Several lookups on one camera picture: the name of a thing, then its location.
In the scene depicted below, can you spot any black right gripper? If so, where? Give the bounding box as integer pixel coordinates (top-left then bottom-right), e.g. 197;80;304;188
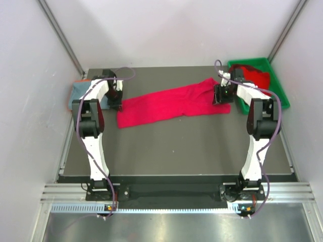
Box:
212;84;235;105

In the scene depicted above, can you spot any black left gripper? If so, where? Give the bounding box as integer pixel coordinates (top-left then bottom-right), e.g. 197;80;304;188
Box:
104;89;123;113

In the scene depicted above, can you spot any crimson red t-shirt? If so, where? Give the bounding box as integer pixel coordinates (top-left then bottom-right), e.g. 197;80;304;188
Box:
117;78;231;129

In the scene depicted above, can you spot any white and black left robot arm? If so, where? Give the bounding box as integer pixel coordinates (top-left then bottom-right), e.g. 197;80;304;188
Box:
68;69;123;201

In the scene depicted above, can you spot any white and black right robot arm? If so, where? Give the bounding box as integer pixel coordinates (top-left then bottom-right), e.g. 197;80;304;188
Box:
213;68;282;203

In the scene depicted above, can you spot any dark maroon t-shirt in bin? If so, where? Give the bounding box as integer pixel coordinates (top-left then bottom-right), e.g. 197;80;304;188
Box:
229;64;260;74

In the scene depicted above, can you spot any folded blue-grey t-shirt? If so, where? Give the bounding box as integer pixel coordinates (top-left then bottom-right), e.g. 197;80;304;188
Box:
68;80;110;110

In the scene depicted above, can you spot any bright red t-shirt in bin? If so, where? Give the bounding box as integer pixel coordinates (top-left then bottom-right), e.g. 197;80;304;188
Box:
244;71;271;90

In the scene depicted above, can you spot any green plastic bin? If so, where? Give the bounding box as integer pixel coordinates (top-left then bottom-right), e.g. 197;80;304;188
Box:
227;57;290;109

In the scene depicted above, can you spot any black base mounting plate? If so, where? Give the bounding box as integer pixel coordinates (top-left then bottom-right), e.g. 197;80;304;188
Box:
86;184;264;210

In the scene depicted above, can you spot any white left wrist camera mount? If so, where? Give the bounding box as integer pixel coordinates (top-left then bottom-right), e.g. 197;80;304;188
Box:
113;79;123;92

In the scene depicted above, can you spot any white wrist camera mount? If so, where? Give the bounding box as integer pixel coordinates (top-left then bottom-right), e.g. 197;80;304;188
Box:
113;79;123;92
219;71;231;87

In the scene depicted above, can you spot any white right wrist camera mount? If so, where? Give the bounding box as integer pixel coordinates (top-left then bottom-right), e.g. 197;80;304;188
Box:
219;71;231;87

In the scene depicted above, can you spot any aluminium front frame rail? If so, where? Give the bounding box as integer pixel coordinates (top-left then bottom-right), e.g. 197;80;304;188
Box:
40;182;315;203

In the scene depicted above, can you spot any left aluminium corner post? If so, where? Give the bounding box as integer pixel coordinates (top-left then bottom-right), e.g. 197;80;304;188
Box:
36;0;85;77

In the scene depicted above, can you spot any aluminium corner post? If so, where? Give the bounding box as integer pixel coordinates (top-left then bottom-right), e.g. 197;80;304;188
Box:
36;0;85;77
267;0;309;63

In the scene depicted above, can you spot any slotted grey cable duct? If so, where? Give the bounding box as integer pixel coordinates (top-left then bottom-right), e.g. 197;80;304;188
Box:
50;203;251;214

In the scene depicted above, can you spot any right aluminium corner post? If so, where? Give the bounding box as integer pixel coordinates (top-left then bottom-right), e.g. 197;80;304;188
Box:
267;0;309;63

